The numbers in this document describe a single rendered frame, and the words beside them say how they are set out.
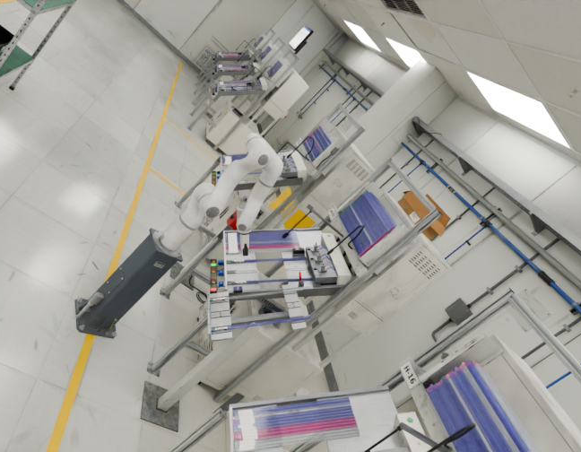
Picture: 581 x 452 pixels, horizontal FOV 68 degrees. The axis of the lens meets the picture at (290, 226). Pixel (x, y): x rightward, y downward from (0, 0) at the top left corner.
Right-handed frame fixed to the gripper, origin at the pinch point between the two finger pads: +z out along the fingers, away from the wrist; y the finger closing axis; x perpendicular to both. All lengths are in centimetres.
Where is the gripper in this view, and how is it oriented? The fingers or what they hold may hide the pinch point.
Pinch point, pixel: (245, 252)
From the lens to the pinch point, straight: 265.8
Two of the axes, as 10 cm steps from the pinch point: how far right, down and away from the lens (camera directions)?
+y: 1.5, 5.1, -8.5
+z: -0.2, 8.6, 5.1
